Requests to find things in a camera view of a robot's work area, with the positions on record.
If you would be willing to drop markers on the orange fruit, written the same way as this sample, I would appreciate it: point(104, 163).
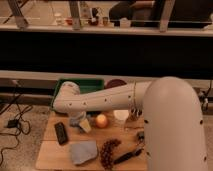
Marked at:
point(101, 121)

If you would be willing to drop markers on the green plastic tray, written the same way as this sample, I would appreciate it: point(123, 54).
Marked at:
point(86, 85)

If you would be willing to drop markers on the purple bowl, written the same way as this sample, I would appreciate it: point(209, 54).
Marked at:
point(115, 83)

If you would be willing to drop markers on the black power adapter with cables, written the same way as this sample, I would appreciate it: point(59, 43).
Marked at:
point(16, 123)

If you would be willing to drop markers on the black-handled brush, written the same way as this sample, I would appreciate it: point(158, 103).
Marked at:
point(128, 155)

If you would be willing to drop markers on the black remote control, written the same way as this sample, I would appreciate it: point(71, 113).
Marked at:
point(61, 133)

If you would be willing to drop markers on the grey-blue cloth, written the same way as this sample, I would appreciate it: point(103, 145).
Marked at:
point(83, 151)

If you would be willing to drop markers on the dark red grape bunch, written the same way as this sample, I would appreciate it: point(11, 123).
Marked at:
point(106, 153)

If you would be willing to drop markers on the blue plastic cup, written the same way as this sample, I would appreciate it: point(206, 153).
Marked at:
point(85, 125)

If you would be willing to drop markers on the wooden board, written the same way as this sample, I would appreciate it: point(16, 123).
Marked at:
point(55, 157)

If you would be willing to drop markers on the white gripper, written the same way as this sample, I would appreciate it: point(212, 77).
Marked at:
point(76, 118)

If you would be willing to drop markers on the small dark toy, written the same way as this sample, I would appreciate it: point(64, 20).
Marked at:
point(140, 135)

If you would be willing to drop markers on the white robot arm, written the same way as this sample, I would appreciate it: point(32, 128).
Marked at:
point(174, 129)

